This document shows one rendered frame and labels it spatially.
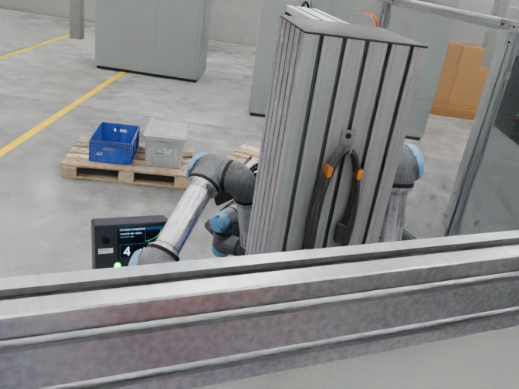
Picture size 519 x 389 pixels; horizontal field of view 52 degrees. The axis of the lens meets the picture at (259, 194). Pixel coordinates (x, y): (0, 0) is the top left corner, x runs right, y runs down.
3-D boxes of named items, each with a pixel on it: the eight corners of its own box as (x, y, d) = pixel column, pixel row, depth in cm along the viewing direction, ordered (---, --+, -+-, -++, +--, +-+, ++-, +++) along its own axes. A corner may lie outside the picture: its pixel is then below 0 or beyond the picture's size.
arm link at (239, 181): (266, 161, 181) (269, 250, 216) (237, 153, 185) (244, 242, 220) (252, 184, 174) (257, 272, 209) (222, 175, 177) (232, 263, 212)
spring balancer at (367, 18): (348, 40, 284) (343, 40, 279) (354, 8, 278) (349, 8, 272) (376, 45, 277) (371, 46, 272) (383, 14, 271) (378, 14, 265)
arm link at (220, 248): (232, 263, 212) (235, 238, 208) (207, 254, 215) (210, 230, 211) (240, 255, 219) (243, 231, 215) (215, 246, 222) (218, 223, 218)
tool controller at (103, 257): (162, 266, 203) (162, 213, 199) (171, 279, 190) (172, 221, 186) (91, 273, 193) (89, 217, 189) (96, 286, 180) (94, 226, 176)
